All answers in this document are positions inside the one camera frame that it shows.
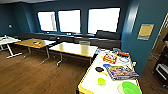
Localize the green plate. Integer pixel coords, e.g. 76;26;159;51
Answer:
121;81;143;94

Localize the long light wooden table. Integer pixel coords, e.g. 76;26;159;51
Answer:
49;41;99;67

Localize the dark back cushion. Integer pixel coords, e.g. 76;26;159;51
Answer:
95;29;122;41

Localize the red and yellow box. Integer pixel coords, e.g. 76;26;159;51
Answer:
102;54;118;64

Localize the small blue disc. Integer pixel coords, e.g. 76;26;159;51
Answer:
102;63;111;69

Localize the bright office window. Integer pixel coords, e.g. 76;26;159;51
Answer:
87;7;121;35
58;9;82;34
37;11;58;32

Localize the white table with items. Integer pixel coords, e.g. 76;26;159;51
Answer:
77;49;143;94

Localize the red and black item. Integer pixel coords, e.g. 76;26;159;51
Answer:
117;51;130;57

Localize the colourful board game box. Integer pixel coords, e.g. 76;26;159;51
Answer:
106;63;140;81

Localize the small wooden side table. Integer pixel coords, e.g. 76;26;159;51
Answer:
14;38;54;65

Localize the black wheeled cart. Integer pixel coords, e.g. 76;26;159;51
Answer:
153;54;168;85

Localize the white and blue ring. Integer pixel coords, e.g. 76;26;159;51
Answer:
119;56;130;64

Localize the yellow wall sign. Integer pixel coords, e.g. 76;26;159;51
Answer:
137;23;155;41

